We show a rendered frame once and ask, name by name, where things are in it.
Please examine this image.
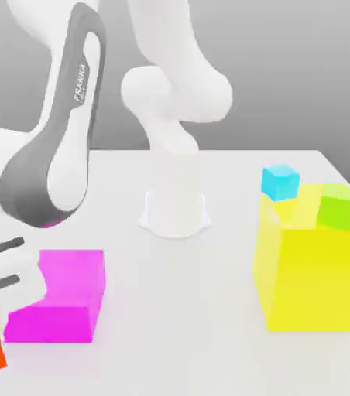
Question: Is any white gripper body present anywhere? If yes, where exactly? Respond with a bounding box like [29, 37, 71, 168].
[0, 251, 48, 324]

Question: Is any small cyan cube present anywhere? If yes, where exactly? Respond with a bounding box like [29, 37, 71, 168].
[260, 164, 301, 203]

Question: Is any small green cube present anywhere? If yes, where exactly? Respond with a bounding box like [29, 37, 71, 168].
[316, 182, 350, 232]

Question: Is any large magenta box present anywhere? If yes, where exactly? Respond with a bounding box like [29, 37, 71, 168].
[3, 249, 106, 343]

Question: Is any large yellow box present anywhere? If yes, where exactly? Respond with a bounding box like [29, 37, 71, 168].
[252, 183, 350, 333]

